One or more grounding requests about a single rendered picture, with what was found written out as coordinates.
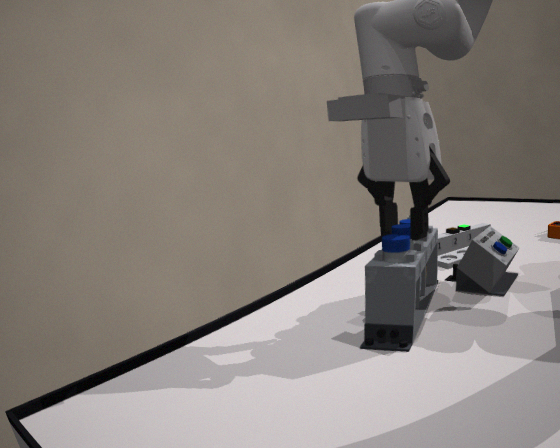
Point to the black table edge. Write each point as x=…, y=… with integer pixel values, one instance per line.
x=77, y=387

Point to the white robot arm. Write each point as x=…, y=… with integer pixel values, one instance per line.
x=387, y=35

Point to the grey button panel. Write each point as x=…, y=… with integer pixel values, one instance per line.
x=484, y=262

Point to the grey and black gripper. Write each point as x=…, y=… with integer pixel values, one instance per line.
x=390, y=154

